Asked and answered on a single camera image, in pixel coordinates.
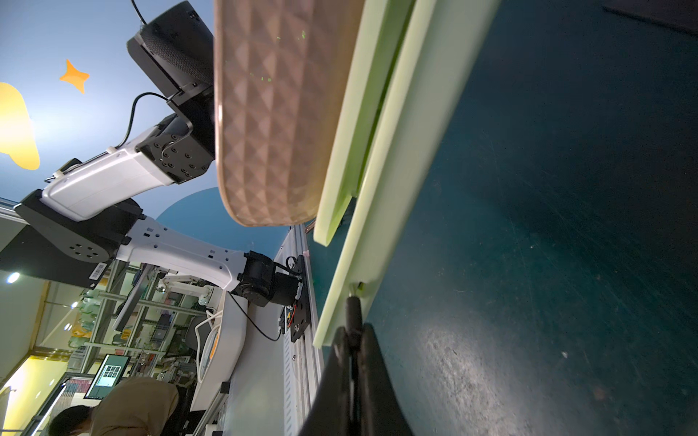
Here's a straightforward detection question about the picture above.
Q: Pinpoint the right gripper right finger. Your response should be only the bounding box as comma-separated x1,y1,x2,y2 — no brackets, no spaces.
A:
357,323,414,436

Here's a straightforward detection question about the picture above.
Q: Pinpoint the person in olive shirt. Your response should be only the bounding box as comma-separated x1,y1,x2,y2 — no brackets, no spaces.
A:
47,377,186,436

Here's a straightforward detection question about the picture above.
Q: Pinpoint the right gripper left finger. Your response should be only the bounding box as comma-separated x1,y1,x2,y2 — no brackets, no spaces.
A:
299,327,352,436

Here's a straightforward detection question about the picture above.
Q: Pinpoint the green electronic scale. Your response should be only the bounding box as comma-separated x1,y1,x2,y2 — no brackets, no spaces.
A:
314,1,499,348

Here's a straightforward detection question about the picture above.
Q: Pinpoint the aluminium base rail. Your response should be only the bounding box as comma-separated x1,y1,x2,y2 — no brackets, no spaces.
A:
222,225,324,435

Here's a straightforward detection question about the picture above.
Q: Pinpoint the pink square plate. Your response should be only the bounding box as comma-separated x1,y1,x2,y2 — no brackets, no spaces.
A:
214,1,364,227

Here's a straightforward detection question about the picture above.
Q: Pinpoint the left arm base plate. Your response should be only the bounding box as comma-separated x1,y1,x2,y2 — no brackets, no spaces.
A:
287,254,312,343

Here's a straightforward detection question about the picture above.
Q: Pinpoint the white machine beside table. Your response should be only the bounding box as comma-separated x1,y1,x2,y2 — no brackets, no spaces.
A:
186,288,248,412

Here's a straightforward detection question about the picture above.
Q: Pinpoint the green screen monitor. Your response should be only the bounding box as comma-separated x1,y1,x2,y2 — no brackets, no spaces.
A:
85,354,131,400

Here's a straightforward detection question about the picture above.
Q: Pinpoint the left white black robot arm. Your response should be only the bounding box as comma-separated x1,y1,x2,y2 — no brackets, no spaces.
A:
14,2,304,307

